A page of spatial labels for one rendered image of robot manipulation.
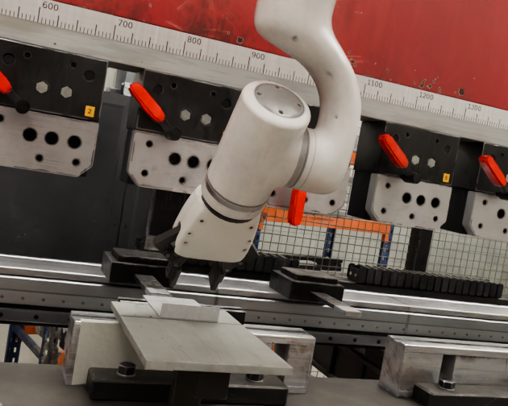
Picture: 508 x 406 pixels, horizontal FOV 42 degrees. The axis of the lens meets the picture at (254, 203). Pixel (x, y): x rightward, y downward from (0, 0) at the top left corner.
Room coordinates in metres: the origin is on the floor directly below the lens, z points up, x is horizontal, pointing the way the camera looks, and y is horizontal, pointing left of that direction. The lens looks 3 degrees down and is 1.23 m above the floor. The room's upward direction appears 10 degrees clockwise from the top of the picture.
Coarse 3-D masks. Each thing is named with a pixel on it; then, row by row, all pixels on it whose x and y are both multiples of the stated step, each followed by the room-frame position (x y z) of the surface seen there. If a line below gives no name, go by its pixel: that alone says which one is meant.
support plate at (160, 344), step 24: (120, 312) 0.90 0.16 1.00; (144, 312) 0.92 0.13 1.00; (144, 336) 0.80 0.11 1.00; (168, 336) 0.82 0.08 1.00; (192, 336) 0.84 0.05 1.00; (216, 336) 0.86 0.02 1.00; (240, 336) 0.88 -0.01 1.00; (144, 360) 0.72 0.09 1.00; (168, 360) 0.72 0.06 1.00; (192, 360) 0.74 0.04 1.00; (216, 360) 0.75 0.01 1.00; (240, 360) 0.77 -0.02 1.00; (264, 360) 0.79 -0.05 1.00
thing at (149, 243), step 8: (152, 192) 0.99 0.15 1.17; (160, 192) 0.98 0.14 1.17; (168, 192) 0.98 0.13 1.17; (176, 192) 0.99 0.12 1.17; (152, 200) 0.98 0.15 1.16; (160, 200) 0.98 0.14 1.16; (168, 200) 0.98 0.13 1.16; (176, 200) 0.99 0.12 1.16; (184, 200) 0.99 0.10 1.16; (152, 208) 0.98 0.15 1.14; (160, 208) 0.98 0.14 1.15; (168, 208) 0.98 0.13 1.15; (176, 208) 0.99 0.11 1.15; (152, 216) 0.98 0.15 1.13; (160, 216) 0.98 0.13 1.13; (168, 216) 0.98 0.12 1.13; (176, 216) 0.99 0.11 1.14; (152, 224) 0.98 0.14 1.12; (160, 224) 0.98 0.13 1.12; (168, 224) 0.99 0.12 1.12; (152, 232) 0.98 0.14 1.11; (160, 232) 0.98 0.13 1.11; (152, 240) 0.99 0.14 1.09; (144, 248) 0.98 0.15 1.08; (152, 248) 0.99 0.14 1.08
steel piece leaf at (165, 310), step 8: (152, 304) 0.97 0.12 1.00; (160, 304) 0.97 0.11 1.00; (168, 304) 0.90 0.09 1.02; (176, 304) 0.91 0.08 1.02; (184, 304) 0.91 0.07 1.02; (192, 304) 1.01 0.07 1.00; (160, 312) 0.93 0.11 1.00; (168, 312) 0.90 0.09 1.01; (176, 312) 0.91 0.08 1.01; (184, 312) 0.91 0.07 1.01; (192, 312) 0.92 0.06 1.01; (200, 312) 0.92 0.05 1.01; (208, 312) 0.93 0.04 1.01; (216, 312) 0.93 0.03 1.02; (184, 320) 0.91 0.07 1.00; (192, 320) 0.92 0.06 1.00; (200, 320) 0.92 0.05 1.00; (208, 320) 0.93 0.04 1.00; (216, 320) 0.93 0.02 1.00
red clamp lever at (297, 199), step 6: (294, 192) 0.99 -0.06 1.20; (300, 192) 0.98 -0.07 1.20; (294, 198) 0.98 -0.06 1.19; (300, 198) 0.98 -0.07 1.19; (294, 204) 0.98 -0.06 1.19; (300, 204) 0.98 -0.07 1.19; (294, 210) 0.98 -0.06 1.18; (300, 210) 0.98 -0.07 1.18; (288, 216) 1.00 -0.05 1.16; (294, 216) 0.98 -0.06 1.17; (300, 216) 0.98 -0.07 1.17; (294, 222) 0.98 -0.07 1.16
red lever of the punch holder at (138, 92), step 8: (128, 88) 0.90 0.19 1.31; (136, 88) 0.89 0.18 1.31; (136, 96) 0.89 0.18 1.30; (144, 96) 0.89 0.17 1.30; (144, 104) 0.89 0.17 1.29; (152, 104) 0.90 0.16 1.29; (152, 112) 0.90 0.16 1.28; (160, 112) 0.90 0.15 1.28; (160, 120) 0.90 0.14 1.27; (168, 128) 0.91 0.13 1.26; (176, 128) 0.91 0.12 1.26; (168, 136) 0.91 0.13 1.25; (176, 136) 0.91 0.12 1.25
